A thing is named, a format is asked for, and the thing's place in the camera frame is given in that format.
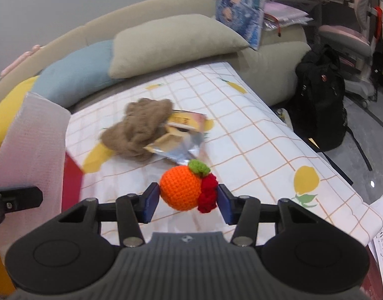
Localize pink desk chair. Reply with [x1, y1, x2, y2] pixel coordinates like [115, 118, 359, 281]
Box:
[318, 0, 383, 101]

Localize light blue pillow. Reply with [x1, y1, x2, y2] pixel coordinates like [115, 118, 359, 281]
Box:
[32, 39, 124, 109]

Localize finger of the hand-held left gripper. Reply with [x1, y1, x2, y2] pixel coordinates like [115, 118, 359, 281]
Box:
[0, 186, 44, 212]

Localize blue printed cushion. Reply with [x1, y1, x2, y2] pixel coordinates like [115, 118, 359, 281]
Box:
[214, 0, 267, 51]

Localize yellow pillow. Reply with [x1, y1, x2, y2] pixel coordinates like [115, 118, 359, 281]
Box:
[0, 75, 41, 157]

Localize clear plastic folders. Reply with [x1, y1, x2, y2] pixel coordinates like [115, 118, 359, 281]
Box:
[261, 1, 314, 37]

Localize beige sofa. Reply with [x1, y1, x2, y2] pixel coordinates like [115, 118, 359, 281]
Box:
[0, 0, 313, 114]

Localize lemon print tablecloth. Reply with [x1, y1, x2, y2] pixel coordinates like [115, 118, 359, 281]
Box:
[62, 60, 383, 248]

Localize white waffle cloth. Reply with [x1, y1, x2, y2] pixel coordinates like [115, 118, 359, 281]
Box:
[0, 92, 72, 257]

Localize yellow snack packet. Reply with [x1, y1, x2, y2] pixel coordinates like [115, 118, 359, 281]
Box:
[166, 109, 211, 136]

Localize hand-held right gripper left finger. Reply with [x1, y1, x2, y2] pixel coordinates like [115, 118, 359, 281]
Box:
[54, 182, 161, 248]

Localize black backpack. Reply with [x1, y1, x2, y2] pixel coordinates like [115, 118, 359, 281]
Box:
[286, 44, 374, 171]

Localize orange cardboard box white inside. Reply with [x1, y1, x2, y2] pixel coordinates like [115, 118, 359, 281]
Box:
[0, 237, 16, 298]

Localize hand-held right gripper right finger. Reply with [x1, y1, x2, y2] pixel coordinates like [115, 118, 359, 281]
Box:
[218, 183, 324, 246]

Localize crocheted orange with red flower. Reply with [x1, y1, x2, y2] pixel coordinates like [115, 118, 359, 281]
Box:
[159, 159, 219, 215]

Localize pink long plush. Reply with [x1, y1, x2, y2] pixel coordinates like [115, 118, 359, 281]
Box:
[0, 44, 42, 79]

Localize silver foil packet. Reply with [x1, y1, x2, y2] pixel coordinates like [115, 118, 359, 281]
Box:
[144, 130, 205, 166]

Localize brown plush toy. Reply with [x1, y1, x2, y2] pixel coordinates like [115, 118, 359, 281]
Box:
[99, 97, 175, 163]

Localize beige pillow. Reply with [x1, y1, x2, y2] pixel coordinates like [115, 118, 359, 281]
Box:
[108, 14, 250, 79]

